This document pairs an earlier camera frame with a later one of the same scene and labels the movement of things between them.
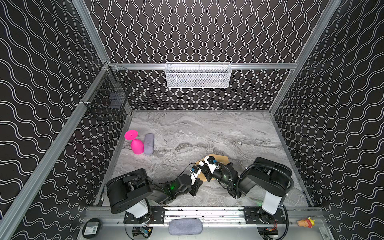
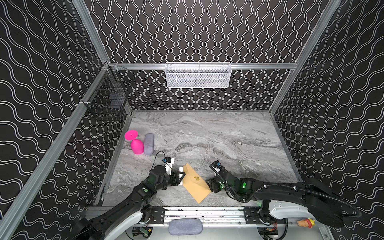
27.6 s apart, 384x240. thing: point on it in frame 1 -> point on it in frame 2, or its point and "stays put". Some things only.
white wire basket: x=198 y=75 stays put
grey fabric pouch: x=185 y=226 stays put
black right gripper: x=208 y=173 -> x=213 y=184
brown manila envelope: x=202 y=176 -> x=198 y=188
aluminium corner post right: x=332 y=7 stays put
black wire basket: x=106 y=98 stays put
